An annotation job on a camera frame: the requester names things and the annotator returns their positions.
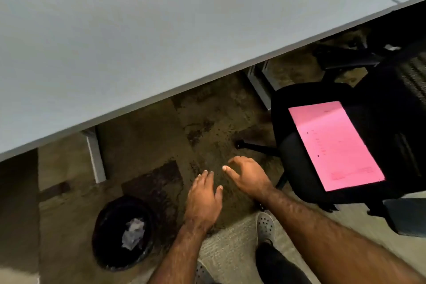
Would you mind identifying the brown side panel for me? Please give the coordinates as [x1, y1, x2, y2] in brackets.
[0, 148, 41, 275]

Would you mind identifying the black office chair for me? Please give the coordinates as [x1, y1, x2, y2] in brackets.
[235, 39, 426, 238]

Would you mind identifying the person's left hand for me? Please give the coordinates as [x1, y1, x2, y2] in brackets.
[184, 170, 224, 233]

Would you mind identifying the crumpled white paper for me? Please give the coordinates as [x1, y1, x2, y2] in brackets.
[121, 218, 146, 250]

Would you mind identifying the pink paper sheet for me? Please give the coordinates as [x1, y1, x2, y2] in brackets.
[288, 101, 385, 192]

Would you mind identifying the person's left forearm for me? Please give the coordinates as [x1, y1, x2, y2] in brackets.
[147, 222, 208, 284]

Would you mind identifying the person's right forearm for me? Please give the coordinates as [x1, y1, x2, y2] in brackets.
[260, 187, 426, 284]

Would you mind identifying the grey perforated shoe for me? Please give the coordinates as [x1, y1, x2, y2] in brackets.
[195, 259, 214, 284]
[256, 212, 276, 245]

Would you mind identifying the black chair base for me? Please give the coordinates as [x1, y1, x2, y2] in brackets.
[313, 29, 401, 71]

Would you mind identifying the grey perforated left shoe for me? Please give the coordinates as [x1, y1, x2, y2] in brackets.
[195, 259, 214, 284]

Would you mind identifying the black trash bin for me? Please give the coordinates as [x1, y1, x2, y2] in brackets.
[92, 195, 156, 271]

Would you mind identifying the grey perforated right shoe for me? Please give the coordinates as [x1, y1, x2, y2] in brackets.
[256, 212, 276, 245]

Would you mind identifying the white desk leg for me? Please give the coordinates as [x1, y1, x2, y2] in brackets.
[246, 60, 277, 111]
[81, 126, 107, 184]

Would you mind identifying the black trouser leg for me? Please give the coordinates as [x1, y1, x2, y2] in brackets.
[255, 241, 313, 284]

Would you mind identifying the person's right hand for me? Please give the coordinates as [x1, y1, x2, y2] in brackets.
[222, 156, 275, 201]

